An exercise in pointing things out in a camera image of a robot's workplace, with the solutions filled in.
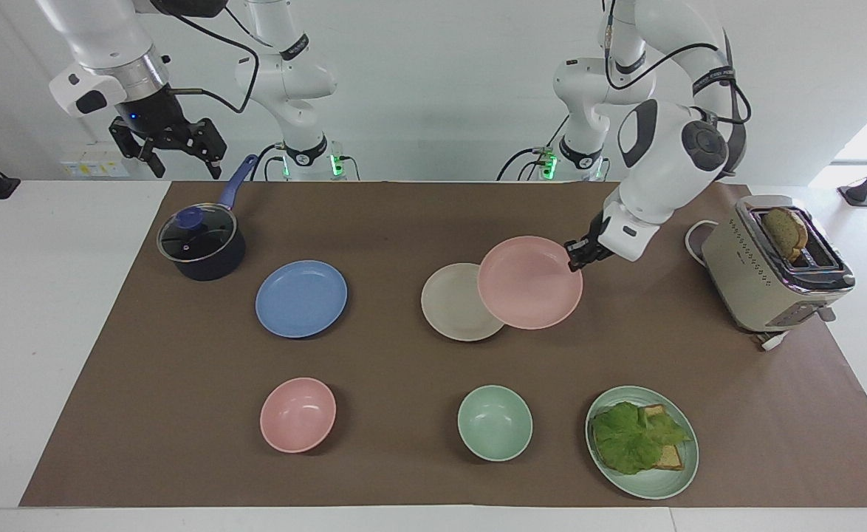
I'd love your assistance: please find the silver toaster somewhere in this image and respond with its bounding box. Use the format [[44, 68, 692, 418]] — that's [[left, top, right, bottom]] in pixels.
[[701, 194, 857, 352]]

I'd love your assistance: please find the green plate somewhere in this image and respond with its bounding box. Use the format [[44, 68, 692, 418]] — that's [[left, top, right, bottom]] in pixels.
[[585, 385, 700, 501]]

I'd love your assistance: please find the pink bowl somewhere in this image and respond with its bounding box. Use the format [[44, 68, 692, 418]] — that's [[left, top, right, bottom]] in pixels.
[[259, 377, 337, 454]]

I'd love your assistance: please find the dark blue saucepan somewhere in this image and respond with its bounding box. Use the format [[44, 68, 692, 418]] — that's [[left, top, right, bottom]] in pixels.
[[157, 154, 259, 282]]

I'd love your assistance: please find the toast slice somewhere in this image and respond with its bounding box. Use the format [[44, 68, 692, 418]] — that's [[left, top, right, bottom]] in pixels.
[[640, 403, 686, 471]]

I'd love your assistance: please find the beige plate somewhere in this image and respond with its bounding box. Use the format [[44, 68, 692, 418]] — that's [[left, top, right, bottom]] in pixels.
[[420, 263, 508, 343]]

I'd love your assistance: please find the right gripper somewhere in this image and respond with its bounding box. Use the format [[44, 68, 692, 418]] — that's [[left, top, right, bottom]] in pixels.
[[108, 83, 228, 181]]

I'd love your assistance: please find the blue plate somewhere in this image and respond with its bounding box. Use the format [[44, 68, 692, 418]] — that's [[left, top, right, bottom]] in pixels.
[[255, 259, 349, 339]]

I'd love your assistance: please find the black cable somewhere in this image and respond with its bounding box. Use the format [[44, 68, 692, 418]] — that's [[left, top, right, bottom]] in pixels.
[[600, 0, 753, 178], [149, 4, 261, 116], [496, 115, 572, 183], [249, 150, 288, 183]]

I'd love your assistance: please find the green lettuce leaf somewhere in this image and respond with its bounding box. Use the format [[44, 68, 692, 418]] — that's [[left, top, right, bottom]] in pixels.
[[592, 400, 693, 476]]

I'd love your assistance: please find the green bowl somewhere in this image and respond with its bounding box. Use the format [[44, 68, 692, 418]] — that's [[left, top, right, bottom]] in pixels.
[[456, 384, 534, 463]]

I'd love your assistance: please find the pink plate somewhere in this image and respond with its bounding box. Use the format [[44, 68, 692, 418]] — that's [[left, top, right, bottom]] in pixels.
[[477, 236, 584, 330]]

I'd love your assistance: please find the brown bread slice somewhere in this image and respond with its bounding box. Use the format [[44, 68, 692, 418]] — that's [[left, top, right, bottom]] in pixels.
[[763, 207, 810, 264]]

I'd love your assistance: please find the white power cable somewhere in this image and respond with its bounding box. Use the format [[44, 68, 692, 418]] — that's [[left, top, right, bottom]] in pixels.
[[684, 219, 719, 265]]

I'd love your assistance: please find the glass lid with blue knob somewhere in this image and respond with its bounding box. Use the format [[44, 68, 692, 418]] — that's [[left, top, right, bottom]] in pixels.
[[157, 205, 239, 264]]

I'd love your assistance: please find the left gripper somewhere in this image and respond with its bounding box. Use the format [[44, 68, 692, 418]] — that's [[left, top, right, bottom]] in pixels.
[[564, 209, 616, 273]]

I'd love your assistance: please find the white wall socket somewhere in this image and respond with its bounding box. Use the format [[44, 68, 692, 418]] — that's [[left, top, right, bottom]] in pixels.
[[60, 151, 131, 179]]

